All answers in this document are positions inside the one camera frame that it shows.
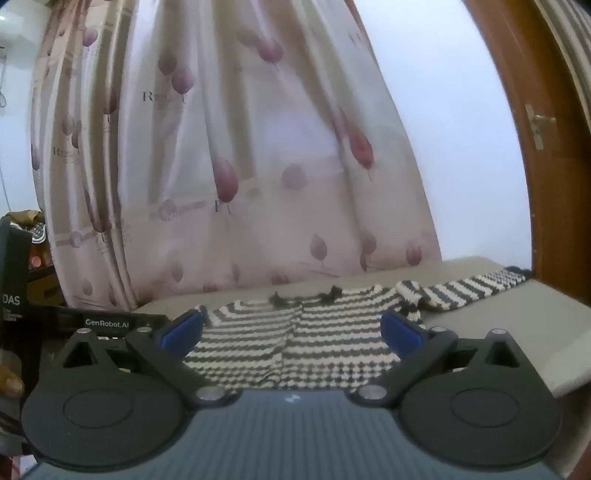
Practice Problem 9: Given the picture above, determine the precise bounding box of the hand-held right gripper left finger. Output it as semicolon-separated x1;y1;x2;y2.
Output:
60;310;232;407

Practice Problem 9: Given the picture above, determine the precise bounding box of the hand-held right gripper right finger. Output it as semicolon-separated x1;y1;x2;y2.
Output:
352;310;528;408

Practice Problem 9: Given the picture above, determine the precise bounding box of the black white striped knitted sweater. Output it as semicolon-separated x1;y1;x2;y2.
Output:
184;265;537;394

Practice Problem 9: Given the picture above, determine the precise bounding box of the person's left hand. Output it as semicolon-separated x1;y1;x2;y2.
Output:
0;364;25;398

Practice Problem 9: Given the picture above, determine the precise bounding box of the cardboard box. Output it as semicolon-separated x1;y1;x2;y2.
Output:
25;272;71;308

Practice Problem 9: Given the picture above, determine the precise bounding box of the red floral cloth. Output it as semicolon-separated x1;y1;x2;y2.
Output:
28;240;54;274

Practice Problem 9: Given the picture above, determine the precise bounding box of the brown patterned bag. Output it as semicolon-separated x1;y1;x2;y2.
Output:
4;210;46;244

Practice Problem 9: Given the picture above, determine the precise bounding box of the pink leaf print curtain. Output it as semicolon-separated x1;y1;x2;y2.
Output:
28;0;445;311

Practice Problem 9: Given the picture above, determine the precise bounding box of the brown wooden door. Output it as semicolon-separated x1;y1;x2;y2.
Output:
463;0;591;320

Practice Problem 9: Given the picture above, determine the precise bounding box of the striped cloth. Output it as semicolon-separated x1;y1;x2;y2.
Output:
534;0;591;121

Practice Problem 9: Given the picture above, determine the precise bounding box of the brass door handle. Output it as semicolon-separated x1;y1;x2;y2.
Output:
525;104;557;151

